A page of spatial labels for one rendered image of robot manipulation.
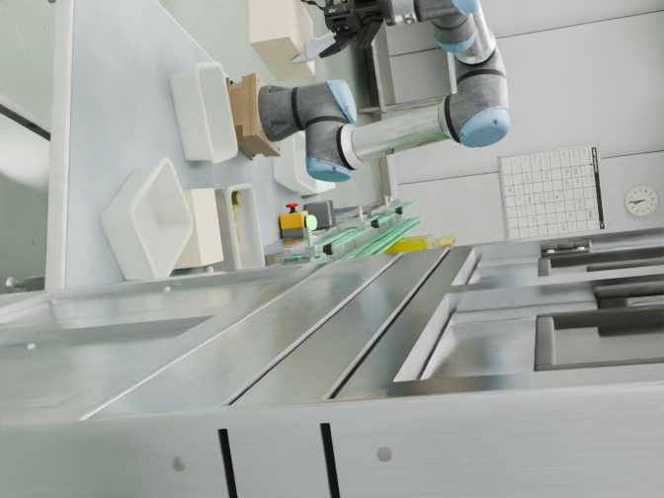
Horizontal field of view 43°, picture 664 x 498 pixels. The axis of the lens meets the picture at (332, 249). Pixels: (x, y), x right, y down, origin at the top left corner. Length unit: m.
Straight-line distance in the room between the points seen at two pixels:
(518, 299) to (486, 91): 1.22
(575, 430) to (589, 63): 7.57
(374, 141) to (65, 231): 0.87
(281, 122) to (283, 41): 0.67
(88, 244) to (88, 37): 0.39
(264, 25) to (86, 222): 0.47
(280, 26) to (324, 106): 0.63
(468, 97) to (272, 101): 0.53
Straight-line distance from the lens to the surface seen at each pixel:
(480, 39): 1.92
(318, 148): 2.13
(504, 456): 0.48
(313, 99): 2.19
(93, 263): 1.54
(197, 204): 1.78
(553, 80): 7.98
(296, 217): 2.49
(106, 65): 1.70
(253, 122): 2.19
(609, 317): 0.72
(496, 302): 0.79
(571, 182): 7.97
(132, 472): 0.54
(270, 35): 1.56
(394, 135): 2.05
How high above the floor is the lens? 1.53
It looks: 15 degrees down
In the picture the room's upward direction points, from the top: 84 degrees clockwise
